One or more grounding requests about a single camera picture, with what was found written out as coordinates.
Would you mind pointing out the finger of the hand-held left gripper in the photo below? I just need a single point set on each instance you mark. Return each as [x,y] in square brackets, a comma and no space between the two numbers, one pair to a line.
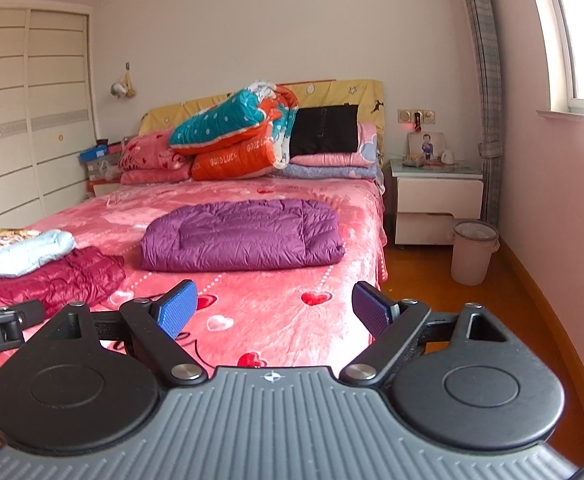
[29,312]

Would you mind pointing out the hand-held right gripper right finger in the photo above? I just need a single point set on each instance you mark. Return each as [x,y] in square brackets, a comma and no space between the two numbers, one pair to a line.
[372,307]

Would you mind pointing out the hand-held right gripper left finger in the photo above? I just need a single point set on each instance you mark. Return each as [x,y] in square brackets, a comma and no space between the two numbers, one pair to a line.
[177,307]

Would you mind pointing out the purple down jacket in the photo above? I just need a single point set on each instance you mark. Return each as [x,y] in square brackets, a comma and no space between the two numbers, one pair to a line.
[242,235]

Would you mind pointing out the magenta down jacket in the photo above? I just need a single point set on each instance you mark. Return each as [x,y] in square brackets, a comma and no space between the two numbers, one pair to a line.
[62,280]

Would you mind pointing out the white down jacket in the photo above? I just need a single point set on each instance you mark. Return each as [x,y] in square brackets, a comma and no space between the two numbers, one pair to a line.
[22,255]

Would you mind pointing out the pink waste bin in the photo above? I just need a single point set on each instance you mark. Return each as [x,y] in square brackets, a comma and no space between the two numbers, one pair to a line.
[472,255]

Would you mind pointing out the white nightstand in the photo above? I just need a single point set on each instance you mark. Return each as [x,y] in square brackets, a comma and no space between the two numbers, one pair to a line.
[437,200]

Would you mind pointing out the plain pink folded quilt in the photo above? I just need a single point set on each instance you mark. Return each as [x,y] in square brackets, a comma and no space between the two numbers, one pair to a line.
[152,176]

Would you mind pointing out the grey box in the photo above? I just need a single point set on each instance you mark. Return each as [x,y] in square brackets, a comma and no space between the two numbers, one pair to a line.
[97,170]

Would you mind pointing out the pink heart pillow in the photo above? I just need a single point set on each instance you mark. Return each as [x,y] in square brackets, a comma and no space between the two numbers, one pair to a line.
[147,152]

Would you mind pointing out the pink cartoon folded blanket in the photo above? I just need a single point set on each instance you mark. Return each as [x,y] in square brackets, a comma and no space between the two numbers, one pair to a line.
[367,145]

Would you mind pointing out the white cup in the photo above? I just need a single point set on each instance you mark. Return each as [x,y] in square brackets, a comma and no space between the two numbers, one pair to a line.
[447,157]

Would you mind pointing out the blue box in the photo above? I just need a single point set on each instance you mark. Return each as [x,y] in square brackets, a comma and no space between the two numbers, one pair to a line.
[94,154]

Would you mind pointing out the black folded cloth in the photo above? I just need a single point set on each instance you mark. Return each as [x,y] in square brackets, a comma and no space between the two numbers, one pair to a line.
[324,130]

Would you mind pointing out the teal dotted folded quilt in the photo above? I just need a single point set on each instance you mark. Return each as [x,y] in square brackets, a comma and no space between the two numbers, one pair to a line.
[217,120]

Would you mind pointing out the white wardrobe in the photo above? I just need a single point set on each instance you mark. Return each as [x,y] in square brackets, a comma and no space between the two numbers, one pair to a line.
[22,120]

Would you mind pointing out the yellow headboard cover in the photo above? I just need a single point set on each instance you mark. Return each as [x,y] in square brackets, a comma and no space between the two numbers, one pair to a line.
[342,92]

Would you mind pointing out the grey plaid curtain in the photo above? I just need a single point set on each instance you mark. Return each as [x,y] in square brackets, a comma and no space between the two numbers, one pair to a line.
[482,60]

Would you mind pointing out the photo frame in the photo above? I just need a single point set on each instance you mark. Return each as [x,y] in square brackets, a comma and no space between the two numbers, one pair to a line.
[426,144]

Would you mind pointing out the wall socket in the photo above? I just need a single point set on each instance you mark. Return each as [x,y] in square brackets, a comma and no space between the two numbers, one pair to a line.
[416,116]

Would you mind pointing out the hanging wall ornament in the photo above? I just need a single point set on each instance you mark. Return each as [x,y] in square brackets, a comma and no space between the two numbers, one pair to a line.
[122,87]

